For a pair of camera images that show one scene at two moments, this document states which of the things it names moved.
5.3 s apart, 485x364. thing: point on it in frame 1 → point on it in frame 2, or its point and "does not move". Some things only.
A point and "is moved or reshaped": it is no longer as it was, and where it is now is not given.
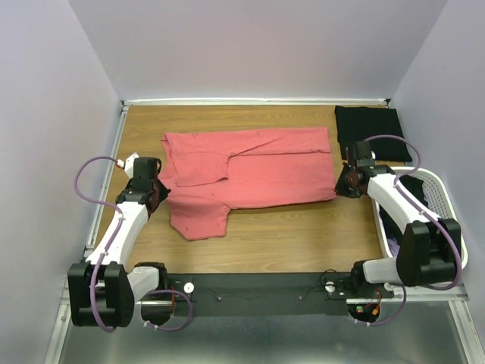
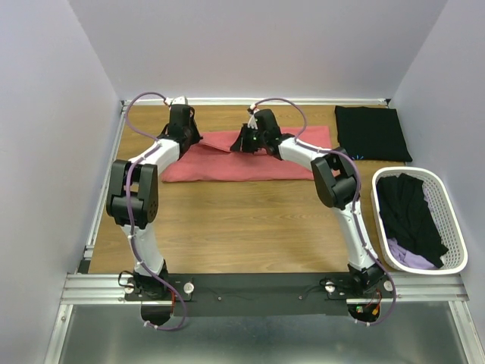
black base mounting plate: (269, 293) does not move
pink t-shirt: (208, 172) is moved or reshaped
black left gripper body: (163, 191) → (192, 133)
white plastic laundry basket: (439, 200) does not move
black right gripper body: (344, 185) → (251, 140)
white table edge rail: (257, 101) does not move
